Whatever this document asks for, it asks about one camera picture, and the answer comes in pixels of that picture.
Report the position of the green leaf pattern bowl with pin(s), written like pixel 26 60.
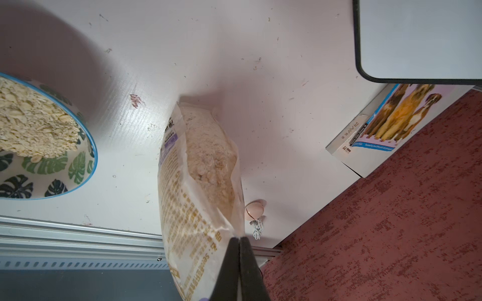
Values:
pixel 46 148

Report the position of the aluminium front rail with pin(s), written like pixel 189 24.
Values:
pixel 33 245

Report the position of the dog picture book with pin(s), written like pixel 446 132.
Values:
pixel 397 110

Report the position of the white board black frame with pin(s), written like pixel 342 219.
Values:
pixel 418 42

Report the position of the pink round puff case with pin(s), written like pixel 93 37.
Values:
pixel 254 210

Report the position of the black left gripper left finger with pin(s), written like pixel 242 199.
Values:
pixel 226 286

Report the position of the white A4 paper box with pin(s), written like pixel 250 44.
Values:
pixel 364 161

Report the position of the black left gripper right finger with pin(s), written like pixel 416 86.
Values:
pixel 251 281

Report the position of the instant oatmeal bag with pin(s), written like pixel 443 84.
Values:
pixel 200 199

